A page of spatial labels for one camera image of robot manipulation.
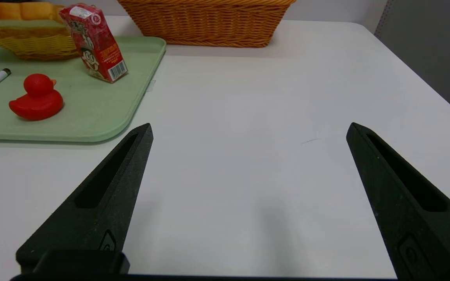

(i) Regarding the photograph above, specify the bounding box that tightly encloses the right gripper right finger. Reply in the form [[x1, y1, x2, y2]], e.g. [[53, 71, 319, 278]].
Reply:
[[346, 123, 450, 281]]

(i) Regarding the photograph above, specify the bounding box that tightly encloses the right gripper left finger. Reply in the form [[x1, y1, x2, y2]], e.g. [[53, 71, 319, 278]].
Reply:
[[16, 123, 154, 274]]

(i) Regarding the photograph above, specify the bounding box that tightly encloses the red milk carton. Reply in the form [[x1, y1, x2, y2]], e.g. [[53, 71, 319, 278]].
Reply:
[[59, 3, 128, 84]]

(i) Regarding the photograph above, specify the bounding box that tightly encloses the toast bread slice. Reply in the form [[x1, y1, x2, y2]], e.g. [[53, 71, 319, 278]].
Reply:
[[0, 2, 68, 29]]

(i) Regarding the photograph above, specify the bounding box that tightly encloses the small yellow wicker basket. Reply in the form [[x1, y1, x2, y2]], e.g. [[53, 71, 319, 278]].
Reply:
[[0, 5, 80, 60]]

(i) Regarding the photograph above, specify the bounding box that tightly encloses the orange wicker basket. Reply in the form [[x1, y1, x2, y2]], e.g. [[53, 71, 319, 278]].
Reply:
[[116, 0, 296, 48]]

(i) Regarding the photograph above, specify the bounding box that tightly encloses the light green plastic tray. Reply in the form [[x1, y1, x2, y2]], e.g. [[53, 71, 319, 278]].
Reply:
[[0, 33, 167, 143]]

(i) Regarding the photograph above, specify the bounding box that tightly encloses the red rubber duck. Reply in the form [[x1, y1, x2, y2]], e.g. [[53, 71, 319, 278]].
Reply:
[[9, 73, 64, 121]]

